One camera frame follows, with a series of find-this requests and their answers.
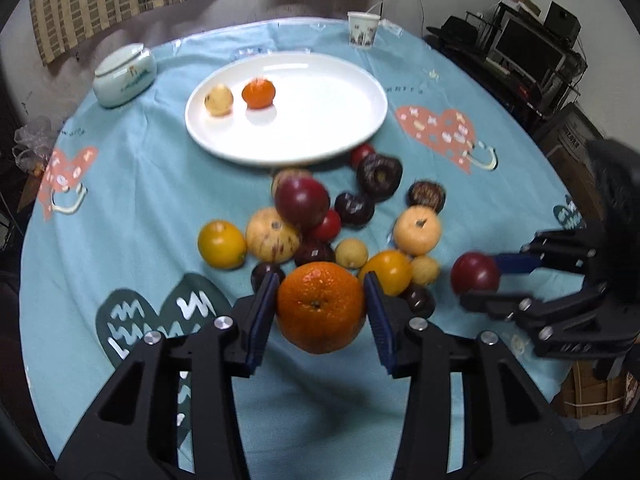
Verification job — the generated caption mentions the dark cherry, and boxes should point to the dark cherry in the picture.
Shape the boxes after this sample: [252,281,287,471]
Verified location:
[334,192,375,228]
[294,240,335,266]
[400,283,436,318]
[250,262,285,292]

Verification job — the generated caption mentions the large red plum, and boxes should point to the large red plum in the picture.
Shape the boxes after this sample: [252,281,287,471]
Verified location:
[450,252,500,295]

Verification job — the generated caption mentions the yellow orange citrus fruit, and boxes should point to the yellow orange citrus fruit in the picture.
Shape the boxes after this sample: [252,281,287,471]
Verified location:
[358,249,412,297]

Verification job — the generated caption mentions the small tan longan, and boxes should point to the small tan longan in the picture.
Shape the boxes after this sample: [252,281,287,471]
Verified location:
[411,255,440,286]

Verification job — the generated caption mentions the orange mandarin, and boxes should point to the orange mandarin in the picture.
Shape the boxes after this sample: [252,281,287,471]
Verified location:
[277,261,367,354]
[241,78,276,110]

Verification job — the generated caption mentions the yellow small citrus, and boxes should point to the yellow small citrus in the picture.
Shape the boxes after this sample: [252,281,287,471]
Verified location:
[198,220,247,270]

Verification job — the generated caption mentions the pale peach fruit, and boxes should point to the pale peach fruit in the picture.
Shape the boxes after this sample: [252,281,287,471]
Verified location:
[393,206,442,256]

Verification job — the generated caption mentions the dark brown water chestnut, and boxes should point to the dark brown water chestnut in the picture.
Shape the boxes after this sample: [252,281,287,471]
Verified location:
[406,180,446,214]

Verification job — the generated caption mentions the red cherry tomato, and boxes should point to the red cherry tomato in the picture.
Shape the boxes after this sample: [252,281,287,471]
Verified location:
[309,208,342,243]

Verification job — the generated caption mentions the dark red plum back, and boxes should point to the dark red plum back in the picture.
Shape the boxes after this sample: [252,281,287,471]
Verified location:
[274,177,330,230]

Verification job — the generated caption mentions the large dark mangosteen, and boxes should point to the large dark mangosteen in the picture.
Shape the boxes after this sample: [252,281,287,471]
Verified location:
[356,154,404,202]

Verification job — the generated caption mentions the pale yellow round fruit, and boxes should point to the pale yellow round fruit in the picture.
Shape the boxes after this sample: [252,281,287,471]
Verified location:
[204,84,233,117]

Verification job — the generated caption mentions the striped pepino melon front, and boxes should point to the striped pepino melon front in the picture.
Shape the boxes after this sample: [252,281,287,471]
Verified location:
[245,207,302,263]

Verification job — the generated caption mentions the striped pepino melon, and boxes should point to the striped pepino melon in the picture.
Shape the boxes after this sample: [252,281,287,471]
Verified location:
[271,167,312,196]
[245,207,302,263]

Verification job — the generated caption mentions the striped pepino melon back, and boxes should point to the striped pepino melon back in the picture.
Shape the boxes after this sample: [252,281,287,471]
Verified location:
[271,167,312,196]

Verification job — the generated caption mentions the light blue patterned tablecloth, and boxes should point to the light blue patterned tablecloth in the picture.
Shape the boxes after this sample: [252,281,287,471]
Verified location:
[20,20,584,479]

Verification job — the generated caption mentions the small red tomato by plate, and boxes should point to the small red tomato by plate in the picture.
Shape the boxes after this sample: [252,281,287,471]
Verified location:
[349,143,376,170]

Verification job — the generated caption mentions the black monitor on shelf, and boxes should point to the black monitor on shelf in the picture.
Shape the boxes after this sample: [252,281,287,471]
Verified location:
[490,13,568,87]

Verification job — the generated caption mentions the white oval plate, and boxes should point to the white oval plate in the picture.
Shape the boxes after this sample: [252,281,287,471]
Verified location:
[184,51,388,167]

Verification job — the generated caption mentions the clear plastic bag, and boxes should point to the clear plastic bag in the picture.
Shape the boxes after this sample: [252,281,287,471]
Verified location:
[12,116,60,174]

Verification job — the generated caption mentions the printed paper cup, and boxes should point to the printed paper cup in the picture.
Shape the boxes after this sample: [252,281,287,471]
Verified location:
[347,11,381,49]

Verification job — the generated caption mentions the celadon lidded ceramic jar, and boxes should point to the celadon lidded ceramic jar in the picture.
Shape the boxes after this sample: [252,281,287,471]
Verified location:
[92,42,157,108]

